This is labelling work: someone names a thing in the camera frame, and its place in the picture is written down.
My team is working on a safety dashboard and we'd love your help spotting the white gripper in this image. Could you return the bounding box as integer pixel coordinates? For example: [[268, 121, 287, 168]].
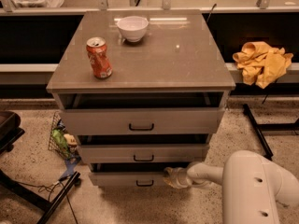
[[164, 167, 191, 189]]

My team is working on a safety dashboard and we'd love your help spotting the grey drawer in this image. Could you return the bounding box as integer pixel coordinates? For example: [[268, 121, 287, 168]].
[[78, 144, 209, 163], [88, 162, 191, 188], [60, 108, 224, 135]]

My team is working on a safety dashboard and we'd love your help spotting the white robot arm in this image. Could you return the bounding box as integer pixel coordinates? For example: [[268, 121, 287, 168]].
[[164, 150, 299, 224]]

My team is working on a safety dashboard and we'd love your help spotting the grey drawer cabinet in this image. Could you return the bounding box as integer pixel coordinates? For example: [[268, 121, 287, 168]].
[[46, 9, 236, 189]]

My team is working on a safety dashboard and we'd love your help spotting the blue tape strip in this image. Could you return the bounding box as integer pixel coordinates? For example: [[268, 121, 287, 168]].
[[59, 157, 80, 181]]

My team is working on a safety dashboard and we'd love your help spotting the black stand leg right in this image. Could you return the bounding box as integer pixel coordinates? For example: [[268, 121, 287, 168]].
[[243, 104, 299, 161]]

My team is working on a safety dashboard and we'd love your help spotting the black stand leg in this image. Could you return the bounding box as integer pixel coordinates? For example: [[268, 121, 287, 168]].
[[243, 104, 299, 161], [0, 167, 82, 224]]

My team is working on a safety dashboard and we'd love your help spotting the black stand leg left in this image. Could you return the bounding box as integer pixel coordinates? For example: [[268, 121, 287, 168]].
[[0, 167, 82, 224]]

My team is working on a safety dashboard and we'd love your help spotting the yellow cloth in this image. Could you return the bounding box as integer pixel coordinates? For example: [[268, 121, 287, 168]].
[[233, 41, 293, 89]]

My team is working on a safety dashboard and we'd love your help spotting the orange soda can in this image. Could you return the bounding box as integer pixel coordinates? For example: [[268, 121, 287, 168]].
[[86, 37, 112, 79]]

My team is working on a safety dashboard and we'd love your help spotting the white bowl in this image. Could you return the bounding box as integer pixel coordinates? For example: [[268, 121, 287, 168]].
[[117, 16, 149, 42]]

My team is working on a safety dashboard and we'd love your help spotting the black chair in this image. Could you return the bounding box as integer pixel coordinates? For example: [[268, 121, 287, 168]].
[[0, 111, 24, 153]]

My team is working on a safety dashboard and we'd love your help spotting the wire basket with items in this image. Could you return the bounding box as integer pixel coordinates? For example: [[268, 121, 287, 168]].
[[48, 112, 78, 160]]

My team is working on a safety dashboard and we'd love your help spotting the black floor cable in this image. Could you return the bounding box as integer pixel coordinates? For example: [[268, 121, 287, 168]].
[[18, 179, 80, 224]]

